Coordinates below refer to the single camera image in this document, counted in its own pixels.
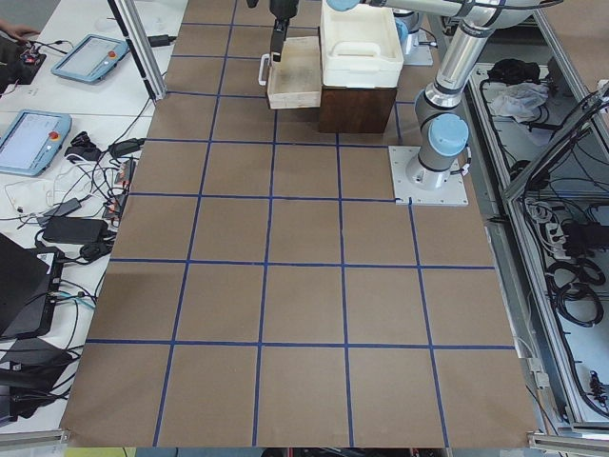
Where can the blue teach pendant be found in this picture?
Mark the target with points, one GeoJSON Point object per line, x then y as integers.
{"type": "Point", "coordinates": [91, 59]}
{"type": "Point", "coordinates": [32, 140]}

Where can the person hand at corner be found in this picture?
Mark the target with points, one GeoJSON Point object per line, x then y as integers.
{"type": "Point", "coordinates": [17, 32]}

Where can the blue teach pendant upper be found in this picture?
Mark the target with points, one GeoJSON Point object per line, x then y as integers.
{"type": "Point", "coordinates": [91, 59]}

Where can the aluminium frame post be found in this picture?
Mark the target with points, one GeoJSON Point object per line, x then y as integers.
{"type": "Point", "coordinates": [130, 24]}

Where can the blue teach pendant lower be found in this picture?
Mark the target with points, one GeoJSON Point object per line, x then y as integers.
{"type": "Point", "coordinates": [32, 140]}

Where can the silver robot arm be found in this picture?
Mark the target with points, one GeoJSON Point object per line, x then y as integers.
{"type": "Point", "coordinates": [408, 25]}
{"type": "Point", "coordinates": [444, 133]}

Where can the dark brown wooden cabinet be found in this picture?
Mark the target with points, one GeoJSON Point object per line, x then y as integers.
{"type": "Point", "coordinates": [355, 110]}

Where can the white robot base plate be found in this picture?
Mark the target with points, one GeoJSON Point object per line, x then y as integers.
{"type": "Point", "coordinates": [421, 52]}

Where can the white crumpled cloth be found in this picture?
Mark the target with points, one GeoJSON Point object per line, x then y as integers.
{"type": "Point", "coordinates": [521, 102]}

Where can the white plastic bin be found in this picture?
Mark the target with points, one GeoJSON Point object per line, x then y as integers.
{"type": "Point", "coordinates": [360, 47]}

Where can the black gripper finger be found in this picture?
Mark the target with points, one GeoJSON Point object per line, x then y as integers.
{"type": "Point", "coordinates": [278, 36]}

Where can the wooden drawer with white handle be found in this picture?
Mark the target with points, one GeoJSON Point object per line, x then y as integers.
{"type": "Point", "coordinates": [295, 82]}

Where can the aluminium side frame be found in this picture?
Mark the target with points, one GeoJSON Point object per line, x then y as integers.
{"type": "Point", "coordinates": [550, 179]}

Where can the black laptop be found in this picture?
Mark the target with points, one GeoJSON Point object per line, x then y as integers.
{"type": "Point", "coordinates": [29, 278]}

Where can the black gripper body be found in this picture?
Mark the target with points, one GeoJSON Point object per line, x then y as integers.
{"type": "Point", "coordinates": [283, 8]}

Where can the black power brick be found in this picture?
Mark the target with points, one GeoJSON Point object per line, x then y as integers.
{"type": "Point", "coordinates": [77, 231]}

